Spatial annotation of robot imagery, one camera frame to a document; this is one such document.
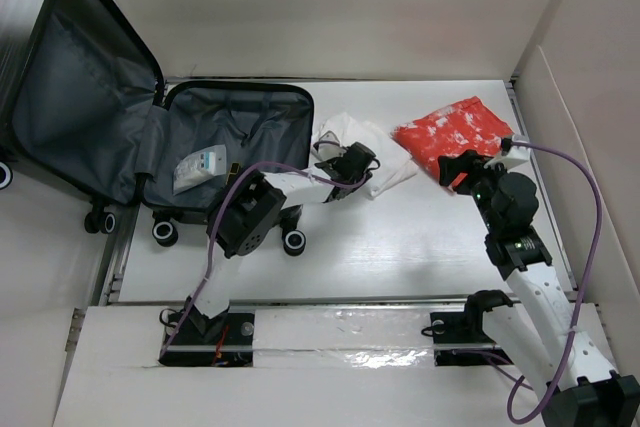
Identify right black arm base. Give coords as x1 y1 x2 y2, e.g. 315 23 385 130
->
420 290 514 367

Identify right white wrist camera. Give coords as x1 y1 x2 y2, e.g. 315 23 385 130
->
484 134 530 171

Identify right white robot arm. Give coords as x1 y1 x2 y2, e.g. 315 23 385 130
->
438 141 639 426

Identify silver metal rail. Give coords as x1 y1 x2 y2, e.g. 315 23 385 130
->
161 343 504 353

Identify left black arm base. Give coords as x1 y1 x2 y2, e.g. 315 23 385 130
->
159 307 255 368

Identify red white patterned garment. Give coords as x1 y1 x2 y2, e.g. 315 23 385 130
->
391 96 514 181

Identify black space-print kids suitcase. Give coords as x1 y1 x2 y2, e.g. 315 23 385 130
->
1 0 314 247

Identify white cloth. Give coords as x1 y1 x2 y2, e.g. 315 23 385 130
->
311 112 418 200

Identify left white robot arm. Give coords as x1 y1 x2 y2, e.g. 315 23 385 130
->
175 142 381 344

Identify black gold lipstick tube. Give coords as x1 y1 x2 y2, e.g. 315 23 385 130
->
225 162 242 187

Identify clear white tissue packet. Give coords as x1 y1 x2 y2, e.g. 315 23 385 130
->
173 144 227 194

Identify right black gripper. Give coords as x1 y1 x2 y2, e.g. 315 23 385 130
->
436 149 514 232

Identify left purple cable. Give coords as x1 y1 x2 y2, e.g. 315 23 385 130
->
158 161 371 363

